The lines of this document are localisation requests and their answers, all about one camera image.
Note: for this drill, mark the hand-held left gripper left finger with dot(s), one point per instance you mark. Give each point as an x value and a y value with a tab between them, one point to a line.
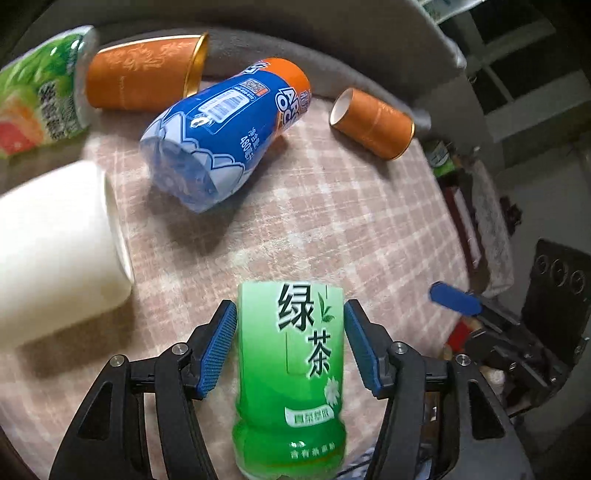
217	350

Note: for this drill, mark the grey sofa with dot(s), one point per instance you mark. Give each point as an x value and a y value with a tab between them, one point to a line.
351	41

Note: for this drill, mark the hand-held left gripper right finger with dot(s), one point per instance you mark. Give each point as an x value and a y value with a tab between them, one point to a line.
364	350

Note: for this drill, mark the green and pink drink bottle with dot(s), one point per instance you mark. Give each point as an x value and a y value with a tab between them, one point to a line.
41	97

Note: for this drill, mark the pink plaid tablecloth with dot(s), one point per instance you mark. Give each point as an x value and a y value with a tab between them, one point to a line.
332	217

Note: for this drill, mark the white lace cloth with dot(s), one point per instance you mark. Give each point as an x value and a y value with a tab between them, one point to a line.
494	230

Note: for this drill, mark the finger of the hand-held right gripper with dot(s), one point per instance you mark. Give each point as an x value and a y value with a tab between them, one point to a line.
455	297

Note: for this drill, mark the green packet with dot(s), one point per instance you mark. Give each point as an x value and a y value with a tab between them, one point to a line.
441	159

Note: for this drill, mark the green tea bottle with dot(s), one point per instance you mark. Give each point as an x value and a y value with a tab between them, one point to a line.
286	392

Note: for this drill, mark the small orange cardboard tube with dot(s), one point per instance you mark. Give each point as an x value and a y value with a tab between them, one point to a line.
378	124

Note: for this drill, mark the blue labelled drink bottle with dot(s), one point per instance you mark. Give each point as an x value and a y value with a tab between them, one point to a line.
217	134

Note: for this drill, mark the white cup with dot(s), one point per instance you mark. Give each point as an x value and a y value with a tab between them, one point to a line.
51	258

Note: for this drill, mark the large orange cardboard tube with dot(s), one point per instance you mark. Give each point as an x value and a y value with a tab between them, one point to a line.
138	74

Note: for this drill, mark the white shelf frame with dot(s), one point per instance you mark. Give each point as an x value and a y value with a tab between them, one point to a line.
517	60

